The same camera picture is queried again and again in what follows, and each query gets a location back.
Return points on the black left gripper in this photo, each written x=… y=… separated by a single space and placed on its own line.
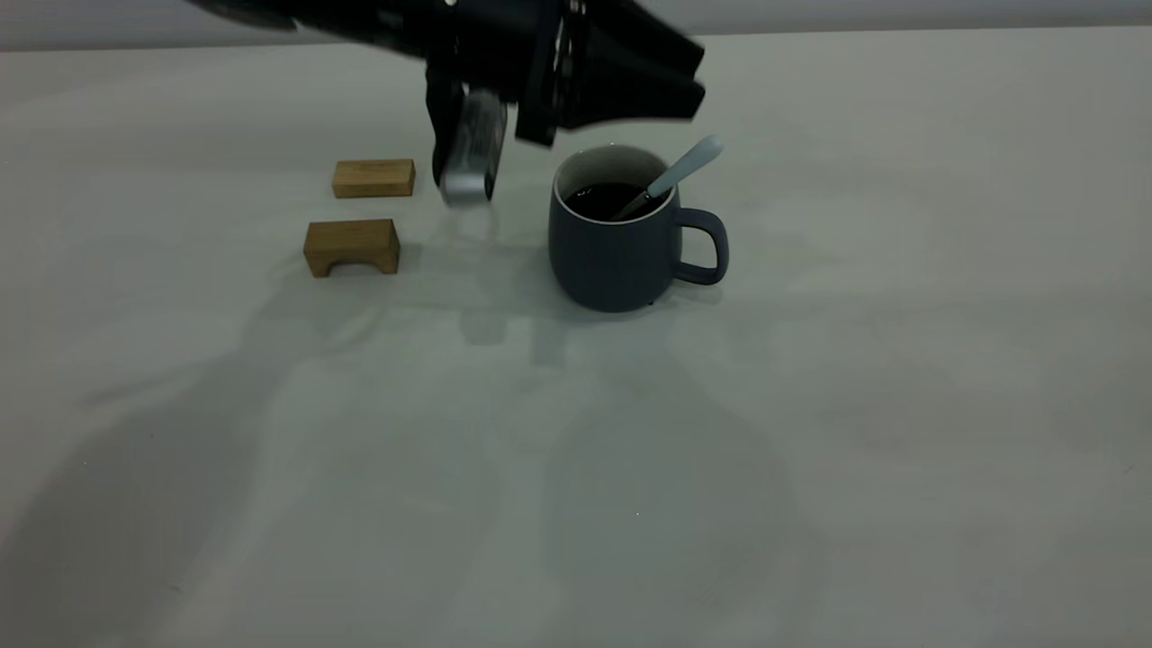
x=504 y=45

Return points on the dark grey ceramic cup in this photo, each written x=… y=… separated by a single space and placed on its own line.
x=612 y=265

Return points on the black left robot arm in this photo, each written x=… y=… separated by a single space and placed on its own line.
x=342 y=22

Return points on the flat rectangular wooden block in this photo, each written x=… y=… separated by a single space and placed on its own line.
x=373 y=178

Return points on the arched wooden block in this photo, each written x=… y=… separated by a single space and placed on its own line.
x=351 y=238

